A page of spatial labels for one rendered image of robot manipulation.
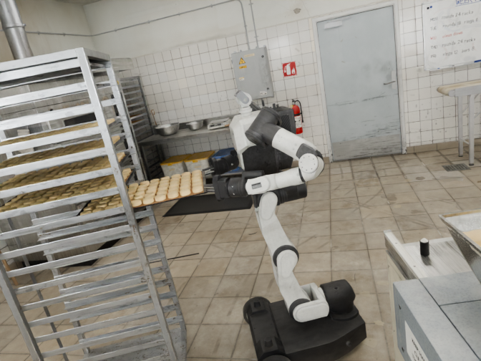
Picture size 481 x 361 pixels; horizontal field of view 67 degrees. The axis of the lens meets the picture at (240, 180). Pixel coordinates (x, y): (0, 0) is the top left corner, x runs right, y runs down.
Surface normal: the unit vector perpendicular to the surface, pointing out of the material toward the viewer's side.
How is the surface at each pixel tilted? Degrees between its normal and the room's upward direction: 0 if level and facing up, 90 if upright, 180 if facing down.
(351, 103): 90
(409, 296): 0
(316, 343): 0
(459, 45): 90
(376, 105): 90
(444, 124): 90
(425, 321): 0
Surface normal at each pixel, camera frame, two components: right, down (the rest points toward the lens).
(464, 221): -0.11, -0.12
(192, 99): -0.22, 0.32
